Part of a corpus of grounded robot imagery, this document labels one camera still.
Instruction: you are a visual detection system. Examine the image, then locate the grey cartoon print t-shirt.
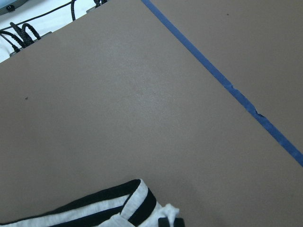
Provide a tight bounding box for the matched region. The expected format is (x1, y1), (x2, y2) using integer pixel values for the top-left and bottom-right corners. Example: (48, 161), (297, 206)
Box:
(1, 179), (185, 227)

